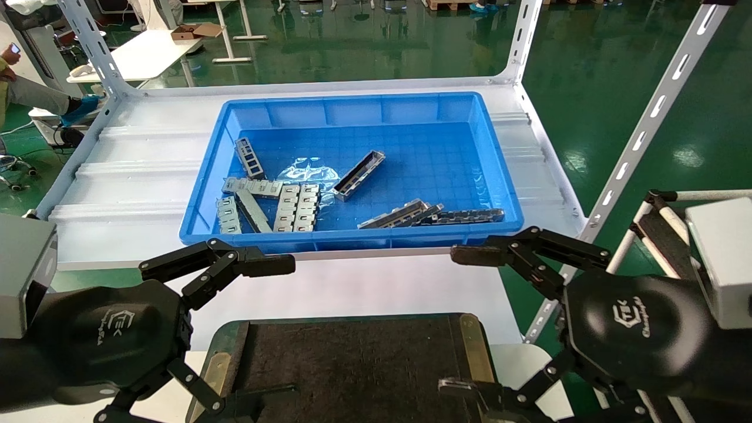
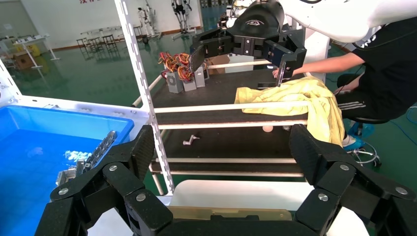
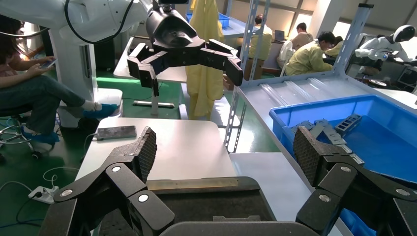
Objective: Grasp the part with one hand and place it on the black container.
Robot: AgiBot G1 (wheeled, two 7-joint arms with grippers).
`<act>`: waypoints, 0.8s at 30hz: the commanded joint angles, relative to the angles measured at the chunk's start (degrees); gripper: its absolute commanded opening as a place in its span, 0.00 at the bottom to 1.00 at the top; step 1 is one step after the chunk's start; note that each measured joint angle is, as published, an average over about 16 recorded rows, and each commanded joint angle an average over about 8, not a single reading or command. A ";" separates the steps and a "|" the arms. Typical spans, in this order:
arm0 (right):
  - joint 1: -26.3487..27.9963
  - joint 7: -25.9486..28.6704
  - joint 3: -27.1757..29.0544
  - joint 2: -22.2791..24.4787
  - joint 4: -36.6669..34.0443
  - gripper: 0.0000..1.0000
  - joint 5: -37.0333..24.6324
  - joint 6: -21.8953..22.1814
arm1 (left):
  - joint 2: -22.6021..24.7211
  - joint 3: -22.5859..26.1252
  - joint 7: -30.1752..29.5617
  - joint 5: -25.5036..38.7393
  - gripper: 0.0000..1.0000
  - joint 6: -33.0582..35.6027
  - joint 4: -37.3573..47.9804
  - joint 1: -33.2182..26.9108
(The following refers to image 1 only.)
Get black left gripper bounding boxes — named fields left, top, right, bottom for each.
left=0, top=237, right=297, bottom=423

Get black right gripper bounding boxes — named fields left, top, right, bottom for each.
left=437, top=226, right=752, bottom=423

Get dark slotted metal part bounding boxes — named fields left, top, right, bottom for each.
left=234, top=137, right=267, bottom=181
left=428, top=208, right=506, bottom=227

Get black felt-lined container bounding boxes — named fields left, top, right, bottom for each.
left=187, top=313, right=500, bottom=423

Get metal channel part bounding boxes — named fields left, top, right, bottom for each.
left=357, top=199, right=432, bottom=230
left=405, top=203, right=445, bottom=227
left=331, top=150, right=387, bottom=203

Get flat grey metal strip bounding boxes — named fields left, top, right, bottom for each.
left=235, top=188, right=274, bottom=234

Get white slotted metal shelf rack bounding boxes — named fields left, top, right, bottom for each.
left=35, top=0, right=738, bottom=344

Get clear plastic bag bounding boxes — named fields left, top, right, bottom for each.
left=275, top=155, right=341, bottom=205

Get blue plastic bin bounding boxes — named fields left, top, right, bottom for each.
left=179, top=91, right=525, bottom=254

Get black stool with casters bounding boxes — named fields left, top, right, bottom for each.
left=0, top=152, right=37, bottom=192

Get white background table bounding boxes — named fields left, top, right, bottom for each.
left=66, top=29, right=204, bottom=89

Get seated person with phone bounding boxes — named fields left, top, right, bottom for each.
left=0, top=44, right=100, bottom=129

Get open cardboard box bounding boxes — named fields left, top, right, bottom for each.
left=171, top=22, right=224, bottom=41

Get white desk with metal legs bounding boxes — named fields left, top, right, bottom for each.
left=182, top=0, right=268, bottom=64

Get grey stamped metal bracket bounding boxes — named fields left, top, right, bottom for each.
left=292, top=183, right=321, bottom=233
left=221, top=176, right=284, bottom=200
left=272, top=184, right=302, bottom=233
left=216, top=196, right=243, bottom=235

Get white tube frame black pads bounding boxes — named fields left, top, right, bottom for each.
left=605, top=189, right=752, bottom=294

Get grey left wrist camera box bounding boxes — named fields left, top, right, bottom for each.
left=0, top=213, right=58, bottom=340

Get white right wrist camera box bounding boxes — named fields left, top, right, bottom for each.
left=686, top=197, right=752, bottom=330

